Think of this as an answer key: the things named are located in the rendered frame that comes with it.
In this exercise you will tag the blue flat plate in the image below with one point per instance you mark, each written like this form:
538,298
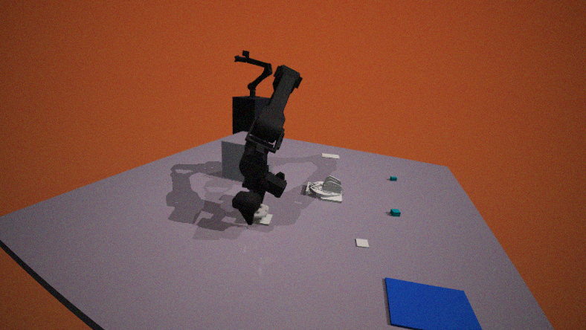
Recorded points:
427,307

